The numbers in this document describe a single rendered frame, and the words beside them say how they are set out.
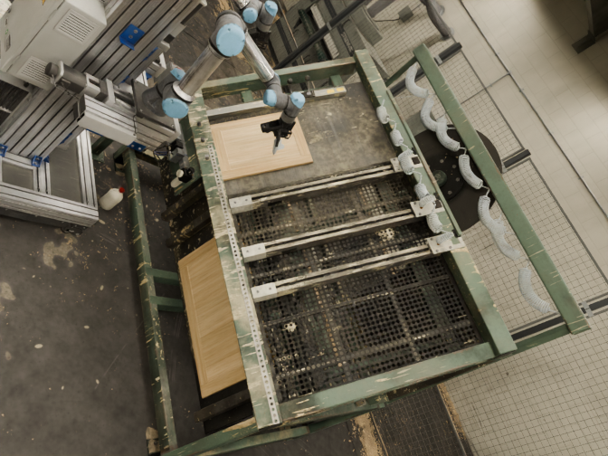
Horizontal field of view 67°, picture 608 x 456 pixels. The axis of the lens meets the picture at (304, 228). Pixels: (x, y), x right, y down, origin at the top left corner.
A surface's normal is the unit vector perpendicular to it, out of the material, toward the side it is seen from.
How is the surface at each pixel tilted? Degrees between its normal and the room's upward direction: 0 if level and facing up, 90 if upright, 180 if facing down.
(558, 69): 90
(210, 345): 90
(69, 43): 90
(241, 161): 51
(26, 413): 0
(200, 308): 90
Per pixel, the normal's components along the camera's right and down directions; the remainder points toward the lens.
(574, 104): -0.56, -0.21
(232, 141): 0.04, -0.48
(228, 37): 0.24, 0.71
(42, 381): 0.77, -0.47
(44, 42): 0.29, 0.86
